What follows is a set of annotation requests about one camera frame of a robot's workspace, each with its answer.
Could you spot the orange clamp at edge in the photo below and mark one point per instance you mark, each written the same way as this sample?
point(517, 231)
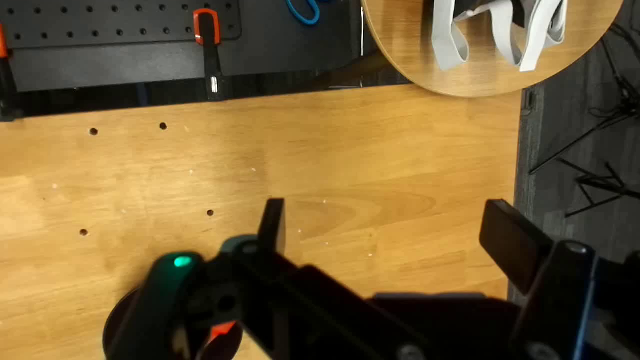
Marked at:
point(8, 95)

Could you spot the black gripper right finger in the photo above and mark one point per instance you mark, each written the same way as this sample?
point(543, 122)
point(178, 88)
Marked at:
point(513, 242)

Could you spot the orange black clamp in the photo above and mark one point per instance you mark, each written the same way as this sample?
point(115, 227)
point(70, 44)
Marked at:
point(209, 36)

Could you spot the blue scissors handle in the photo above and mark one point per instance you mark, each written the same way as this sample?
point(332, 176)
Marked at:
point(304, 11)

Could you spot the black pegboard panel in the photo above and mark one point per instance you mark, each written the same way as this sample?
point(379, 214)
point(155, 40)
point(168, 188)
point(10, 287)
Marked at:
point(99, 43)

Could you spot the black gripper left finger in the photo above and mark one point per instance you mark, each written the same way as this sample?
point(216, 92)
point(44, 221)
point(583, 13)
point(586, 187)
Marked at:
point(273, 227)

